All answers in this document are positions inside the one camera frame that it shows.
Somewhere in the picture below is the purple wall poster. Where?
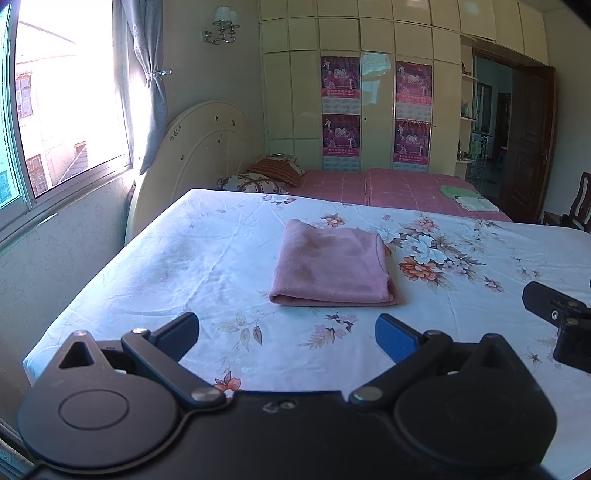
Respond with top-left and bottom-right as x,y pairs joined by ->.
321,56 -> 361,116
394,60 -> 433,120
393,119 -> 431,171
322,114 -> 361,172

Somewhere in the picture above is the floral bed sheet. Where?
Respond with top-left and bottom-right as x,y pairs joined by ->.
23,187 -> 591,416

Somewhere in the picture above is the dark wooden chair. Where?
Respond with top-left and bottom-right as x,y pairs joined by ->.
542,172 -> 591,229

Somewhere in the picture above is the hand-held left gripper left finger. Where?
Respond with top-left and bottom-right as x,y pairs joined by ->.
44,312 -> 227,411

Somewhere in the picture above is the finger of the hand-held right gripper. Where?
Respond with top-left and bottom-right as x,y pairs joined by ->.
523,281 -> 591,330

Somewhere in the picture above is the dark wooden door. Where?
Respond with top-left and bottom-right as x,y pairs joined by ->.
501,67 -> 557,224

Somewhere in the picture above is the wall lamp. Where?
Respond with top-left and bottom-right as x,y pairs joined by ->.
202,6 -> 242,46

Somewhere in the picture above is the grey curtain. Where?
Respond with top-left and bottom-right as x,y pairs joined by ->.
117,0 -> 169,175

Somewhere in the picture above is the brown striped pillow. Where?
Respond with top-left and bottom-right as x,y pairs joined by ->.
248,154 -> 306,186

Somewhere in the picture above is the cream wardrobe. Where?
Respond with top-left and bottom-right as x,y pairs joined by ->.
259,0 -> 550,176

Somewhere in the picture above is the window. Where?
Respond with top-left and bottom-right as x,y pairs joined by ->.
0,0 -> 134,232

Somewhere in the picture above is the pink checked bed sheet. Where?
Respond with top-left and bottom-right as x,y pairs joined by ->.
286,168 -> 513,223

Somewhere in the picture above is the cream round headboard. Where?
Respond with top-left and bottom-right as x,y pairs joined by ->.
124,100 -> 266,250

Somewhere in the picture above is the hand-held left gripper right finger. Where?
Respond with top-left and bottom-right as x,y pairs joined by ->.
348,314 -> 536,409

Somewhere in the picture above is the white folded cloth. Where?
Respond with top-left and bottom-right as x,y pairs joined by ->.
455,196 -> 500,213

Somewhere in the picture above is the pink sweater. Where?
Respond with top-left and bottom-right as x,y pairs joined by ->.
269,219 -> 402,306

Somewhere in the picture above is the floral patterned pillow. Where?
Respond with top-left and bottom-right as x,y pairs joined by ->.
217,173 -> 289,195

